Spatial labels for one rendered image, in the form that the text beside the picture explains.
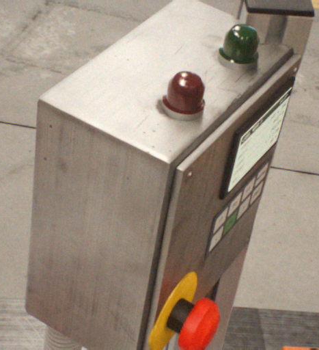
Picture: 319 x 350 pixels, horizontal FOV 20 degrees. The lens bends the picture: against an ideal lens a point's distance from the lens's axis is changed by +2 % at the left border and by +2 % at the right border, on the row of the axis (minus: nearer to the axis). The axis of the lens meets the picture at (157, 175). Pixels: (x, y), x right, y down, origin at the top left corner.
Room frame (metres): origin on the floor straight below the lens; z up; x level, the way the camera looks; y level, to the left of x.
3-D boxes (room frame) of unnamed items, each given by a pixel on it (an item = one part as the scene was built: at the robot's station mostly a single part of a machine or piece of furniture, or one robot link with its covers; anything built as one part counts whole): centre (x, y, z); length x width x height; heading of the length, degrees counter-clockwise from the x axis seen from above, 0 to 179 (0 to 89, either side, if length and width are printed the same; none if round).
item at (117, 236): (0.47, 0.00, 1.38); 0.17 x 0.10 x 0.19; 154
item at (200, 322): (0.40, -0.04, 1.33); 0.04 x 0.03 x 0.04; 154
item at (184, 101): (0.43, -0.01, 1.49); 0.03 x 0.03 x 0.02
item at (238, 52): (0.50, -0.04, 1.49); 0.03 x 0.03 x 0.02
